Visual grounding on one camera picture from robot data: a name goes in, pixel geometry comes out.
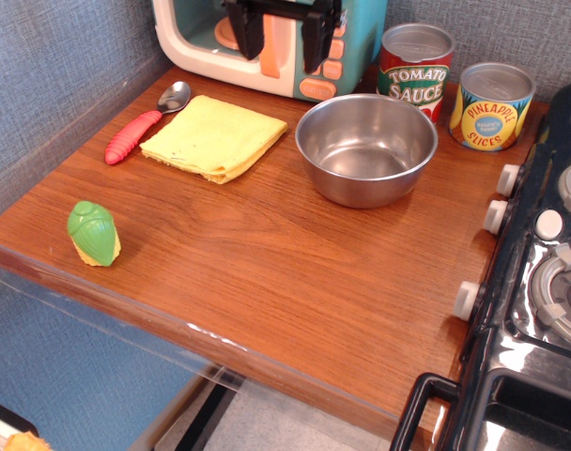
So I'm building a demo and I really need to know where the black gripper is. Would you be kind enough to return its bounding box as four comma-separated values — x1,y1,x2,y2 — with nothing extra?
223,0,343,74

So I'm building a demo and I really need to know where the stainless steel pot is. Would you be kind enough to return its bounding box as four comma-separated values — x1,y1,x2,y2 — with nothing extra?
295,94,439,209

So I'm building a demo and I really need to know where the toy microwave teal and white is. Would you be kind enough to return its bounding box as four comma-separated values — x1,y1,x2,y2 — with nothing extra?
152,1,387,101

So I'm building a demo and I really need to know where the folded yellow cloth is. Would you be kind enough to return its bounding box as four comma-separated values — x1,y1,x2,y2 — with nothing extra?
140,95,287,184

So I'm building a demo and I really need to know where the tomato sauce can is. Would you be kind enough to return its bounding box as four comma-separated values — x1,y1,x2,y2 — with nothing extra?
377,23,455,123

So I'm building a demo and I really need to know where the pineapple slices can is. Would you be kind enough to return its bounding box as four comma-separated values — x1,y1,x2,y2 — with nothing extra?
449,62,536,152

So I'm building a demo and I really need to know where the white stove knob back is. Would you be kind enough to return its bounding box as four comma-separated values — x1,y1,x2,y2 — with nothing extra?
496,164,521,197

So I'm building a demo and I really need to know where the white stove knob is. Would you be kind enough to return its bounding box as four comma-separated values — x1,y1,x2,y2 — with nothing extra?
453,281,480,321
483,200,508,235
496,164,521,197

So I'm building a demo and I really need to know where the toy corn green husk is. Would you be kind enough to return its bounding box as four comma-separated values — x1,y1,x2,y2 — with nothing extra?
67,200,121,267

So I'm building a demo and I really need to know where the white stove knob middle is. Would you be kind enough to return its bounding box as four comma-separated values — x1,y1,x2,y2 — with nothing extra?
483,200,508,235

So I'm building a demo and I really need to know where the white stove knob front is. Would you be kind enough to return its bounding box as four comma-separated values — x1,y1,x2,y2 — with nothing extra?
453,281,480,321

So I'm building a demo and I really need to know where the black toy stove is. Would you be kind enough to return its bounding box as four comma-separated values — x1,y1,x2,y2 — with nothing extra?
390,81,571,451

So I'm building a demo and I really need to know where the orange fuzzy object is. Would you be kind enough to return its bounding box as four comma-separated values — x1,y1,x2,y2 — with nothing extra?
4,431,52,451

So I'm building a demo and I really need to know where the spoon with red handle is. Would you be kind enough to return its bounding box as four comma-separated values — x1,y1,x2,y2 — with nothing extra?
104,81,192,165

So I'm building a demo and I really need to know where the black oven door handle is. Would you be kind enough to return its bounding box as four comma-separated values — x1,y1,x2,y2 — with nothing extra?
390,372,461,451

